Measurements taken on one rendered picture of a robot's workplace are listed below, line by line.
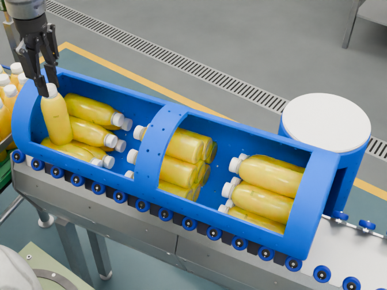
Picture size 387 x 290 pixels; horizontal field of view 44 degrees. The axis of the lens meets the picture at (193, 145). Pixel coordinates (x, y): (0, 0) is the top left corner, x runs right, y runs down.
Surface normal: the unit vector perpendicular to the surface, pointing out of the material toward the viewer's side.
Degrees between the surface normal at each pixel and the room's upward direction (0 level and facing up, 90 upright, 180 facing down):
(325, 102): 0
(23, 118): 55
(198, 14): 0
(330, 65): 0
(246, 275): 71
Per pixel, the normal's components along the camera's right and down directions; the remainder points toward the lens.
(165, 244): -0.40, 0.37
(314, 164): 0.00, -0.70
